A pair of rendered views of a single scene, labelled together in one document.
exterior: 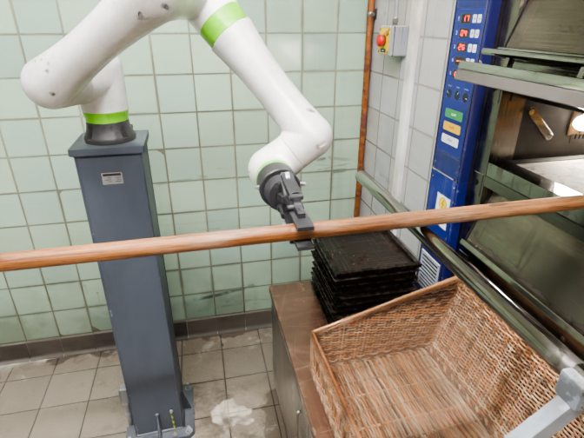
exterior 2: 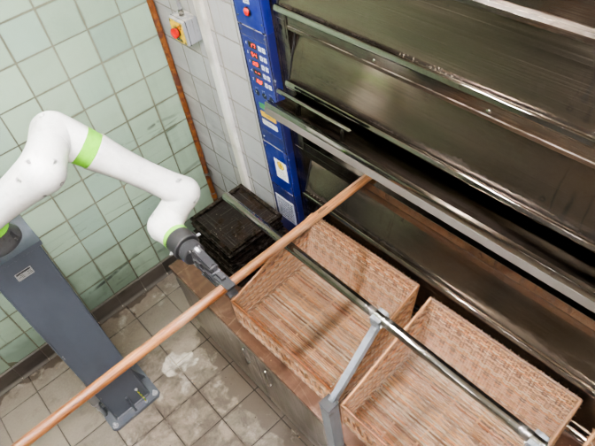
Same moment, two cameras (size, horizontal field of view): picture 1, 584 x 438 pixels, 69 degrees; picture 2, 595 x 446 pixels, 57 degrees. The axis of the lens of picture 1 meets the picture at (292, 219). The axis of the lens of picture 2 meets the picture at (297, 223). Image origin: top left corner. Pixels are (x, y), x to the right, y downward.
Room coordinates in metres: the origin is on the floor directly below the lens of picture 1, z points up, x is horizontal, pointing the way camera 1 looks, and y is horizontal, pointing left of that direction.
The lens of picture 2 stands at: (-0.31, 0.13, 2.47)
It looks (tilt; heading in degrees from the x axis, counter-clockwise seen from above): 48 degrees down; 338
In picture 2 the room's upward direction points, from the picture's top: 10 degrees counter-clockwise
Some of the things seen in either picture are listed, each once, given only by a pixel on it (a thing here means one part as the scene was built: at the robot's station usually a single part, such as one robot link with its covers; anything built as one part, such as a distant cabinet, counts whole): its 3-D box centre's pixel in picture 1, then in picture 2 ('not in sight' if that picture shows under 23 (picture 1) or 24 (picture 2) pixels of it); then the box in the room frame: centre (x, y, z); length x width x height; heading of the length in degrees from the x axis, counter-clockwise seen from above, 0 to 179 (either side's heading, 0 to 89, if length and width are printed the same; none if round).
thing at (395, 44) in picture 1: (393, 40); (185, 27); (1.70, -0.37, 1.46); 0.10 x 0.07 x 0.10; 12
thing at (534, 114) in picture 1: (539, 123); not in sight; (1.14, -0.66, 1.28); 0.09 x 0.02 x 0.09; 102
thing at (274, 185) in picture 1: (284, 197); (196, 257); (0.84, 0.02, 1.19); 0.09 x 0.07 x 0.08; 12
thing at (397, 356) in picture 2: not in sight; (452, 411); (0.17, -0.48, 0.72); 0.56 x 0.49 x 0.28; 14
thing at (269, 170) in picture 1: (280, 185); (184, 243); (0.91, 0.03, 1.19); 0.12 x 0.06 x 0.09; 102
